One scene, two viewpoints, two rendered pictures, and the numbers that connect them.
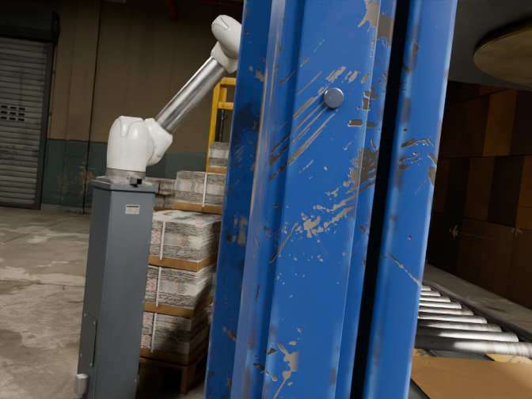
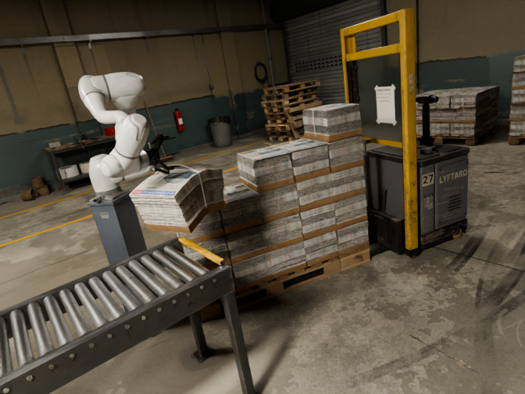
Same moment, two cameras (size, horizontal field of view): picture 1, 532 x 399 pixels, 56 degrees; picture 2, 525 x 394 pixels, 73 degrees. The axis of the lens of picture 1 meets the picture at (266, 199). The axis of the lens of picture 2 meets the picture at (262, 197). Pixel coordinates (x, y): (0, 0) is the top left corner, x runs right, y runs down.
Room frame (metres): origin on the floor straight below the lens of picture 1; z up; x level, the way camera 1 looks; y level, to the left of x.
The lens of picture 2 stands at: (1.79, -1.85, 1.58)
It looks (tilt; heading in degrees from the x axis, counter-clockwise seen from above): 18 degrees down; 61
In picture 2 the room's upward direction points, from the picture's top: 9 degrees counter-clockwise
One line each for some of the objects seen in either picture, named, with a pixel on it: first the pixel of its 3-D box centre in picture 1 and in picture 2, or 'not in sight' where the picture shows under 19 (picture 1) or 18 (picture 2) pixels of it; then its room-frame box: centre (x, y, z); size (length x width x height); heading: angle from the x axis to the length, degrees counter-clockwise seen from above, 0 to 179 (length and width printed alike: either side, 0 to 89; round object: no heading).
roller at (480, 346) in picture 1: (432, 347); not in sight; (1.04, -0.39, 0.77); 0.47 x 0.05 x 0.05; 96
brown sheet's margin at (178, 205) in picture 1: (210, 207); (265, 179); (3.08, 0.34, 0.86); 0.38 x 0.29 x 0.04; 80
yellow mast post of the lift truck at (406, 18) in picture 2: not in sight; (408, 141); (4.03, -0.18, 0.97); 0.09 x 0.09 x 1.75; 79
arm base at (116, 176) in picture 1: (127, 176); (106, 193); (2.02, 0.57, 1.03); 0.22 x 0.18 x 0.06; 41
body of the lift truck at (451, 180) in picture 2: not in sight; (415, 191); (4.46, 0.08, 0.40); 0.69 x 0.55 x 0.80; 79
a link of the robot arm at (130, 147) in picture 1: (129, 142); (104, 171); (2.05, 0.58, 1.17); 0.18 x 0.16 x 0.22; 178
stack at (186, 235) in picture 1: (195, 281); (258, 238); (2.95, 0.36, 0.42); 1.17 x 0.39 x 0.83; 169
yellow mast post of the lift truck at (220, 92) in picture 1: (210, 183); (355, 133); (4.15, 0.47, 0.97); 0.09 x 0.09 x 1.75; 79
